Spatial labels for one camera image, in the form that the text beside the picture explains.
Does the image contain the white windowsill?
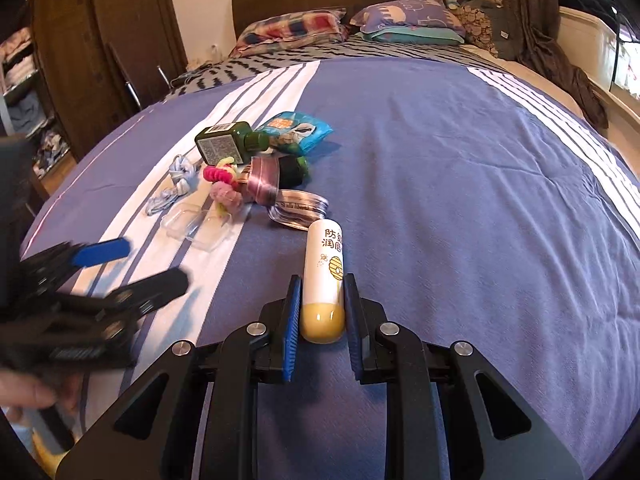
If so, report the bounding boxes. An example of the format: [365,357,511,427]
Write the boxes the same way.
[590,77,640,133]

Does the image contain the dark green round container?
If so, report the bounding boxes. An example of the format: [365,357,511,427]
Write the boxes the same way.
[277,154,310,187]

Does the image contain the clear plastic case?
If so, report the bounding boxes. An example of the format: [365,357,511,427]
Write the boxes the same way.
[161,200,238,253]

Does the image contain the blue snack packet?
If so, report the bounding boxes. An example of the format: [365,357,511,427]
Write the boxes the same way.
[255,111,335,157]

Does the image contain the grey zigzag bed sheet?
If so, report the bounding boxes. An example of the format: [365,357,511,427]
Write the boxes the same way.
[167,35,506,98]

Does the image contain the person's left hand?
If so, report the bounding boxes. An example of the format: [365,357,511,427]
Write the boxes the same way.
[0,371,60,411]

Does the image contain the pink folded clothes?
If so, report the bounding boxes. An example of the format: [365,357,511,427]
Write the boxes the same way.
[0,27,36,68]

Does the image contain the white cable bundle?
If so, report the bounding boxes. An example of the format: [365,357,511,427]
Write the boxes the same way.
[182,59,222,82]

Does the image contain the wooden wardrobe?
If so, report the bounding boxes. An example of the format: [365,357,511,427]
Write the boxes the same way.
[0,0,188,196]

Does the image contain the white yellow lip balm tube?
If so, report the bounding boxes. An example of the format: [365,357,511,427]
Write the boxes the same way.
[300,219,347,345]

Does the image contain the pink fluffy scrunchie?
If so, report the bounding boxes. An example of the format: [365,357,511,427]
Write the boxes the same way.
[209,182,246,215]

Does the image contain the purple elephant print pillow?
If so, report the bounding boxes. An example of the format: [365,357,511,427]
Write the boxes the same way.
[350,0,467,36]

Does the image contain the light blue cord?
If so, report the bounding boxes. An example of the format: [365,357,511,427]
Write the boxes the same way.
[146,154,197,217]

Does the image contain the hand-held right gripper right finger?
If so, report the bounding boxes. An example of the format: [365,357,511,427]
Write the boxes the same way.
[343,273,586,480]

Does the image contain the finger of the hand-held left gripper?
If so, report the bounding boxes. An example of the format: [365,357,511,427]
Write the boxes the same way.
[20,238,132,301]
[50,267,190,326]

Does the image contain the grey cushion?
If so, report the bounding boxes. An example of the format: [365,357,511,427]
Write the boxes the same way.
[480,0,525,61]

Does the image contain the cream mattress sheet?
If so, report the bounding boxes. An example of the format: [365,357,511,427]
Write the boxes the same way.
[465,45,586,116]

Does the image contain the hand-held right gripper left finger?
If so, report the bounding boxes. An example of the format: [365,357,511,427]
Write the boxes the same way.
[55,274,304,480]

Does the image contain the pink ribbon roll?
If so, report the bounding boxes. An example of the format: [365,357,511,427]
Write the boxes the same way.
[247,156,282,206]

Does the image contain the green glass bottle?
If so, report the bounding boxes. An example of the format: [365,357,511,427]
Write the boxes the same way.
[194,121,271,166]

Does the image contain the brown curtain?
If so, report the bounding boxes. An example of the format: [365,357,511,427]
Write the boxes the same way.
[457,0,608,128]

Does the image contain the magenta spiral hair tie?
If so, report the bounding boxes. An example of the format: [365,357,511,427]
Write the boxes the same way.
[202,164,236,185]

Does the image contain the brown patterned cushion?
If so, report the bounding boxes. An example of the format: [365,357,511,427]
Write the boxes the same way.
[447,0,503,58]

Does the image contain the blue folded clothes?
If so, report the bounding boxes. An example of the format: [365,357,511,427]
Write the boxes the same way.
[7,92,56,131]

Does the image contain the teal pillow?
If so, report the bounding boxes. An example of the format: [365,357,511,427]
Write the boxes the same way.
[355,27,466,46]

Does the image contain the patterned clothes pile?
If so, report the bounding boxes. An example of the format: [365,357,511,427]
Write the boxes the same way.
[32,130,71,178]

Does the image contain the plaid pillow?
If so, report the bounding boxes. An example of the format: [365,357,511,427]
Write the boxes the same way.
[234,7,350,57]

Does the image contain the dark metal chair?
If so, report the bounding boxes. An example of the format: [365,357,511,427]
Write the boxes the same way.
[107,42,173,111]

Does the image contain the blue striped bed cover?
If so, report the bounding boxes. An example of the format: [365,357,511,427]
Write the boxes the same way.
[20,55,640,480]

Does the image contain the white storage box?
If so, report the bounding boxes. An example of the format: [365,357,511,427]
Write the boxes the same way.
[557,6,618,88]

